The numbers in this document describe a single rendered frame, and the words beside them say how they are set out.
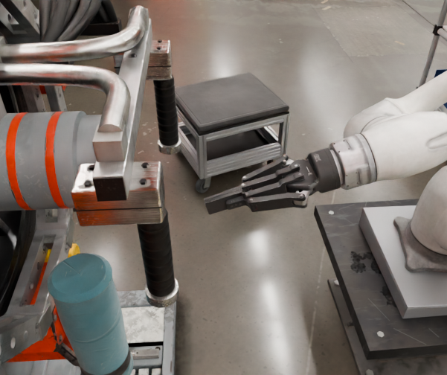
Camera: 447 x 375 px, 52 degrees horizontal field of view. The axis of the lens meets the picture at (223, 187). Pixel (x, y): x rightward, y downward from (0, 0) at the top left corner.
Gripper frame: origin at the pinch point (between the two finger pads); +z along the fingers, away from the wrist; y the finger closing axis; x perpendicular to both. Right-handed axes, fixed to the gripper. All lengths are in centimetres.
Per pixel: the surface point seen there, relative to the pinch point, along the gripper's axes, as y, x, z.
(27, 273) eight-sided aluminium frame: 4.8, -1.5, 36.5
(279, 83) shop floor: -178, 84, -38
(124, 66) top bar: 2.6, -30.5, 6.1
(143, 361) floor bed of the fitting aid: -8, 56, 38
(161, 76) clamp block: -8.8, -22.3, 3.5
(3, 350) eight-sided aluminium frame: 25.4, -9.3, 31.2
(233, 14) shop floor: -299, 82, -31
